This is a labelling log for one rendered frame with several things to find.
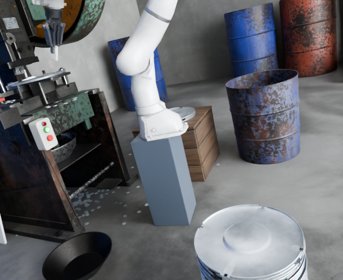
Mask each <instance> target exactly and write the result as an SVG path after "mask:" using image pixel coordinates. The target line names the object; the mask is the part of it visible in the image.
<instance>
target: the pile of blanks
mask: <svg viewBox="0 0 343 280"><path fill-rule="evenodd" d="M299 250H301V251H302V253H301V255H300V257H299V258H298V260H297V261H296V262H295V263H294V264H293V265H292V266H291V267H289V268H288V269H286V270H285V271H283V272H281V273H279V274H276V275H274V276H271V277H268V278H263V279H253V280H308V277H307V256H306V253H305V239H304V248H303V249H301V248H300V249H299ZM196 257H197V260H198V265H199V269H200V272H201V278H202V280H243V279H234V278H229V277H227V274H225V275H224V276H222V275H220V274H218V273H215V272H214V271H212V270H211V269H209V268H208V267H207V266H206V265H205V264H204V263H203V262H202V261H201V260H200V259H199V257H198V255H197V253H196Z"/></svg>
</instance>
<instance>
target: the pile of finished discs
mask: <svg viewBox="0 0 343 280"><path fill-rule="evenodd" d="M169 110H171V111H173V112H175V113H177V114H179V115H180V117H181V120H182V122H185V121H187V120H189V119H191V118H193V117H194V116H195V114H196V112H195V109H194V108H193V107H183V108H180V107H176V108H171V109H169Z"/></svg>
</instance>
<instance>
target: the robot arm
mask: <svg viewBox="0 0 343 280"><path fill-rule="evenodd" d="M32 3H33V4H37V5H41V6H46V7H45V8H44V11H45V16H46V18H47V19H46V23H45V24H44V25H42V28H43V30H44V35H45V38H46V43H47V45H49V46H50V47H51V58H52V60H54V61H58V47H60V44H62V39H63V32H64V28H65V23H63V22H62V20H61V18H62V17H63V10H62V9H61V8H64V6H67V4H66V3H64V0H32ZM176 3H177V0H148V2H147V5H146V6H145V8H144V10H143V13H142V15H141V16H140V18H139V21H138V23H137V26H136V28H135V30H134V31H133V33H132V34H131V36H130V37H129V39H128V40H127V42H126V44H125V46H124V48H123V49H122V51H121V52H120V53H119V54H118V56H117V60H116V65H117V69H118V70H119V71H120V73H122V74H124V75H125V76H131V81H132V86H131V92H132V95H133V99H134V104H135V111H136V114H137V117H138V120H139V125H140V137H141V138H142V139H145V140H146V141H152V140H156V139H162V138H168V137H174V136H179V135H181V134H183V133H185V132H186V130H187V129H188V124H187V123H186V122H185V123H183V122H182V120H181V117H180V115H179V114H177V113H175V112H173V111H171V110H169V109H167V108H166V107H165V103H164V102H162V101H161V100H160V99H159V95H158V90H157V85H156V82H155V68H154V53H153V52H154V50H155V49H156V47H157V45H158V44H159V42H160V41H161V39H162V37H163V35H164V33H165V31H166V29H167V27H168V25H169V23H170V21H171V18H172V16H173V14H174V11H175V7H176Z"/></svg>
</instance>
